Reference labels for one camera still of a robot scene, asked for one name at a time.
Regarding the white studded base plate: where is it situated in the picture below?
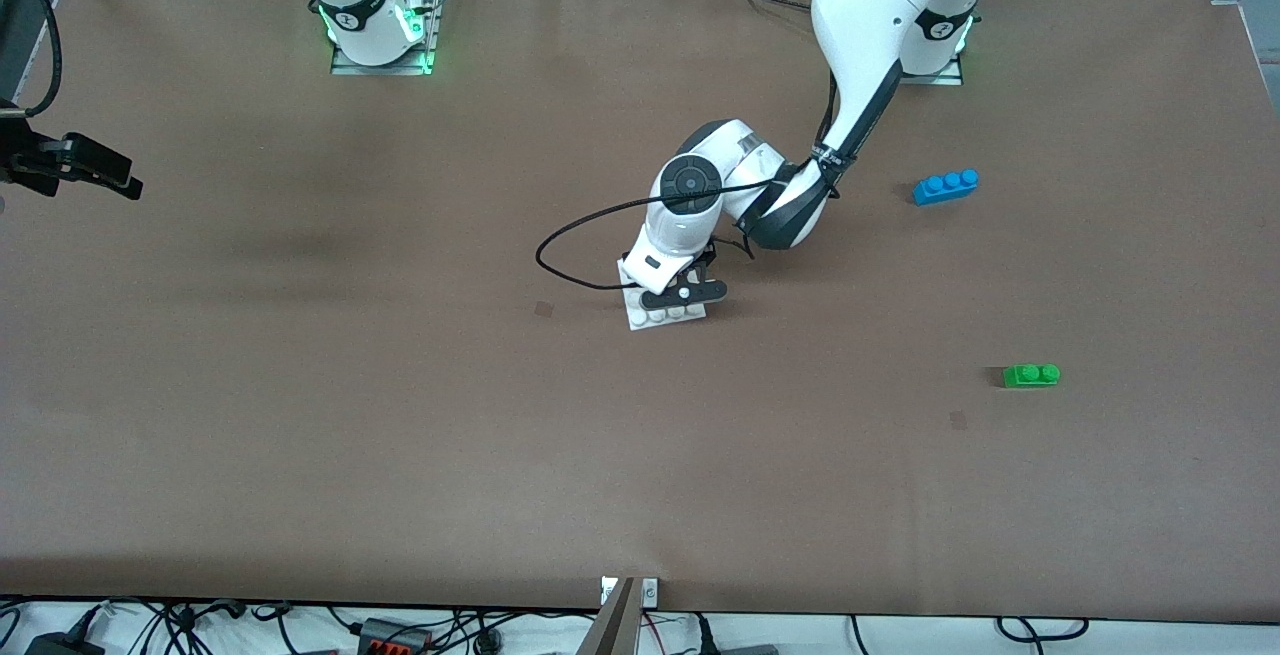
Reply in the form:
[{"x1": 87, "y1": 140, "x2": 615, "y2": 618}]
[{"x1": 617, "y1": 260, "x2": 709, "y2": 333}]

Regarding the blue toy block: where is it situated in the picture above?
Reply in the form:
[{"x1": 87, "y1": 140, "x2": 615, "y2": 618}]
[{"x1": 912, "y1": 169, "x2": 981, "y2": 207}]

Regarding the brown wooden beam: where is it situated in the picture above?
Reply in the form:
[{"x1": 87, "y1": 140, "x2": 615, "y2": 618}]
[{"x1": 578, "y1": 576, "x2": 641, "y2": 655}]

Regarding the orange black connector box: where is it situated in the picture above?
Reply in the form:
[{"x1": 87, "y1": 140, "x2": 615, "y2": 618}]
[{"x1": 357, "y1": 617, "x2": 433, "y2": 655}]

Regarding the black power adapter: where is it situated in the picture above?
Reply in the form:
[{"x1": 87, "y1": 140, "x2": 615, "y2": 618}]
[{"x1": 25, "y1": 632, "x2": 106, "y2": 655}]

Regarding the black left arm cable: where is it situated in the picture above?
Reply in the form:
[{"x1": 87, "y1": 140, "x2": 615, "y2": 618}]
[{"x1": 535, "y1": 75, "x2": 851, "y2": 292}]

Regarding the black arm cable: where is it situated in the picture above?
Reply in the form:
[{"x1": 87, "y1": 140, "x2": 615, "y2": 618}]
[
  {"x1": 535, "y1": 75, "x2": 851, "y2": 292},
  {"x1": 0, "y1": 0, "x2": 64, "y2": 119}
]

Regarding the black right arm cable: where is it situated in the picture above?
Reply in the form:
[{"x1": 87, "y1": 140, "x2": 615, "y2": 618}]
[{"x1": 0, "y1": 0, "x2": 64, "y2": 119}]

